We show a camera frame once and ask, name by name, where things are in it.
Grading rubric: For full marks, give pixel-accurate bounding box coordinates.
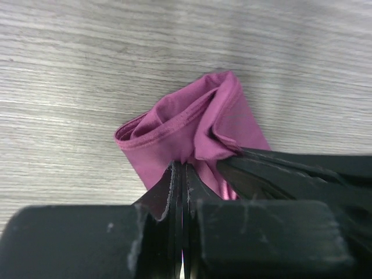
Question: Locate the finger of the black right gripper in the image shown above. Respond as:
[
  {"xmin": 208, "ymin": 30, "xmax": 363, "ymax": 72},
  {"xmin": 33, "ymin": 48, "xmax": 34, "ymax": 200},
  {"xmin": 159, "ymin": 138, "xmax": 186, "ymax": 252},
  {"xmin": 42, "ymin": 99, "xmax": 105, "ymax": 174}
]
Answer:
[
  {"xmin": 242, "ymin": 148, "xmax": 371, "ymax": 186},
  {"xmin": 217, "ymin": 157, "xmax": 371, "ymax": 233}
]

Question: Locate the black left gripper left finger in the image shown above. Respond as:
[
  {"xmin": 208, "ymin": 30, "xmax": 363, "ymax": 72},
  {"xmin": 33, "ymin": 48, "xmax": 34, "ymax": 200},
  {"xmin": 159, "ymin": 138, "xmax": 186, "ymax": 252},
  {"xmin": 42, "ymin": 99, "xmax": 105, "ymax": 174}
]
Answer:
[{"xmin": 1, "ymin": 162, "xmax": 182, "ymax": 278}]

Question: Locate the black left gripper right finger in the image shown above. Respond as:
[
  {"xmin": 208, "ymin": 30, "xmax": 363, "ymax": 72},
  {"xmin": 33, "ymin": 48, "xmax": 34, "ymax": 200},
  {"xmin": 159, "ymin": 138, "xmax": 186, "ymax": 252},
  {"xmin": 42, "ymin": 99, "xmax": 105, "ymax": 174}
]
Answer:
[{"xmin": 183, "ymin": 164, "xmax": 356, "ymax": 278}]

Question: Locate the magenta satin napkin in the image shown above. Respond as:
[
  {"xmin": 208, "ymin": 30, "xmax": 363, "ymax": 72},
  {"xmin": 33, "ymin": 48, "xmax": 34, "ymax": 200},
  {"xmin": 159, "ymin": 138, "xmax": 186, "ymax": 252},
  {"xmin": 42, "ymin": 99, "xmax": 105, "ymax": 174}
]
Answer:
[{"xmin": 115, "ymin": 71, "xmax": 269, "ymax": 200}]

